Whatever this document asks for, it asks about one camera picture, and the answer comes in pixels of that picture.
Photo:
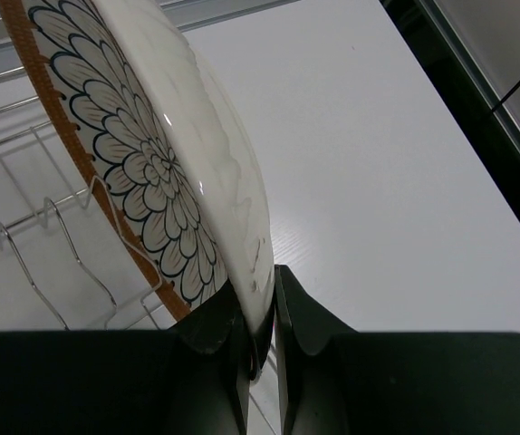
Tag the floral plate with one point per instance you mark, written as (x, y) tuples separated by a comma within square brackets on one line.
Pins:
[(141, 113)]

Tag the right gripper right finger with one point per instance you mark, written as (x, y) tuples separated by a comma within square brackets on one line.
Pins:
[(309, 378)]

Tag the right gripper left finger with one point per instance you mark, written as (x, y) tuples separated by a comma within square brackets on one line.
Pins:
[(212, 363)]

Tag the chrome wire dish rack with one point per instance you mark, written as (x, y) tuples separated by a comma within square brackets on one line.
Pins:
[(86, 343)]

